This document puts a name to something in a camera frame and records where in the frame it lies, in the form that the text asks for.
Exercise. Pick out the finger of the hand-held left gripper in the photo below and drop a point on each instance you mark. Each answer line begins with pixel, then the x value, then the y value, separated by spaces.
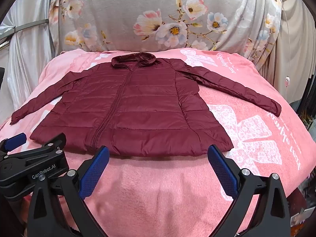
pixel 14 140
pixel 47 145

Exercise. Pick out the pink printed blanket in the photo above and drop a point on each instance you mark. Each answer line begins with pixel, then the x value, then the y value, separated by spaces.
pixel 158 190

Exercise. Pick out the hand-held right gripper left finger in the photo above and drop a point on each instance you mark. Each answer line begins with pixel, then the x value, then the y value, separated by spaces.
pixel 95 172

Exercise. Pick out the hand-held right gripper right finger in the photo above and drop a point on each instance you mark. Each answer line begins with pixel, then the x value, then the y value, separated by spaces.
pixel 223 172

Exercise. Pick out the beige pleated curtain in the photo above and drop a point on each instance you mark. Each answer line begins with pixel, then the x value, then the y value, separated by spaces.
pixel 296 42

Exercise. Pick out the grey floral blanket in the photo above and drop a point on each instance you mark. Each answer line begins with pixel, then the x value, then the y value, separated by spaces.
pixel 118 17

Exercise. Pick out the white satin curtain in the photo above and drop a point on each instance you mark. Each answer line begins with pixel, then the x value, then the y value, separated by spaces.
pixel 22 66

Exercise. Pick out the maroon puffer jacket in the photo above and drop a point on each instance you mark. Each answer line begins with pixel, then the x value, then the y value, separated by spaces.
pixel 148 108

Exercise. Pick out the grey metal rod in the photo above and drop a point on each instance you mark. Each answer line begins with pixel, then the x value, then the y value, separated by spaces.
pixel 37 22

